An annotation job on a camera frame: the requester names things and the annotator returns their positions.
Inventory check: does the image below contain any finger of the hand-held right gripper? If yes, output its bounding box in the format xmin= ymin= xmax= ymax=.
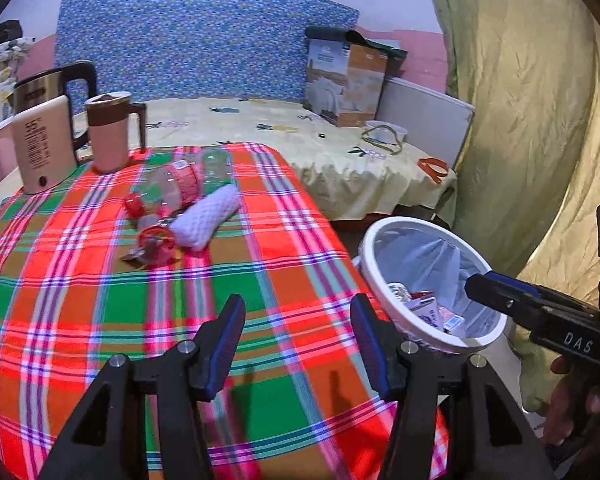
xmin=464 ymin=275 xmax=547 ymax=333
xmin=482 ymin=271 xmax=600 ymax=314

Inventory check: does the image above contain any orange strap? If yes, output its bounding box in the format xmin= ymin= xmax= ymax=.
xmin=417 ymin=157 xmax=451 ymax=183

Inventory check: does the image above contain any dark cloth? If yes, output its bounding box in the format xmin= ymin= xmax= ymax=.
xmin=0 ymin=20 xmax=23 ymax=53

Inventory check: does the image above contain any white panel board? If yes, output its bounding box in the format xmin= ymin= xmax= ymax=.
xmin=377 ymin=77 xmax=476 ymax=168

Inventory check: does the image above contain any white trash bin with liner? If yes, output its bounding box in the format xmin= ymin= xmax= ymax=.
xmin=352 ymin=216 xmax=509 ymax=361

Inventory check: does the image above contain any red wrapper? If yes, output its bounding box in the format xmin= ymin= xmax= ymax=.
xmin=121 ymin=225 xmax=179 ymax=268

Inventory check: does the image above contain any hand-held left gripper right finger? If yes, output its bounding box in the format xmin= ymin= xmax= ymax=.
xmin=351 ymin=293 xmax=556 ymax=480

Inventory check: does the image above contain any pink mug with brown lid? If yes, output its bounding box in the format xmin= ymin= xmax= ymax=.
xmin=84 ymin=91 xmax=147 ymax=175

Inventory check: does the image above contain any plaid tablecloth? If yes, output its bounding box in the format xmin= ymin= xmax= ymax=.
xmin=0 ymin=142 xmax=451 ymax=480

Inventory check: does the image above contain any yellow-green curtain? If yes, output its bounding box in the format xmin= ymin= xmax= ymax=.
xmin=424 ymin=0 xmax=600 ymax=411

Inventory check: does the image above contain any clear bottle with red label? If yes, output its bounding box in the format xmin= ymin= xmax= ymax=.
xmin=124 ymin=149 xmax=233 ymax=218

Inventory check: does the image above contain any blue floral headboard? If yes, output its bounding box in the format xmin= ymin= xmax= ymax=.
xmin=55 ymin=0 xmax=358 ymax=103

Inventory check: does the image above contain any beige display device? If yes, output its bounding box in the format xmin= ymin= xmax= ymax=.
xmin=9 ymin=95 xmax=79 ymax=195

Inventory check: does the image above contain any yellow bed sheet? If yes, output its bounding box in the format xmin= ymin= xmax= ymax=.
xmin=0 ymin=97 xmax=458 ymax=226

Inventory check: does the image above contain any short white foam net sleeve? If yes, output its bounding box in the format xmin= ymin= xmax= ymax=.
xmin=172 ymin=185 xmax=242 ymax=257

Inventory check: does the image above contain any small purple milk carton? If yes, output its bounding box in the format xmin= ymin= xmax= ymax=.
xmin=407 ymin=296 xmax=443 ymax=331

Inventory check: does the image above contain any printed cardboard box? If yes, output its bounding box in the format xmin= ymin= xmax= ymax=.
xmin=302 ymin=39 xmax=387 ymax=128

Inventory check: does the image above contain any steel electric kettle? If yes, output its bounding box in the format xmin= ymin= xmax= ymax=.
xmin=12 ymin=60 xmax=98 ymax=161

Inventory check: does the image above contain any person's right hand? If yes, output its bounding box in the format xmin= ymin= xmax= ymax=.
xmin=542 ymin=355 xmax=600 ymax=466

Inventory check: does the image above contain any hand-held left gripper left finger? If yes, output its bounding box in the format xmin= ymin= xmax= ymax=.
xmin=37 ymin=294 xmax=246 ymax=480

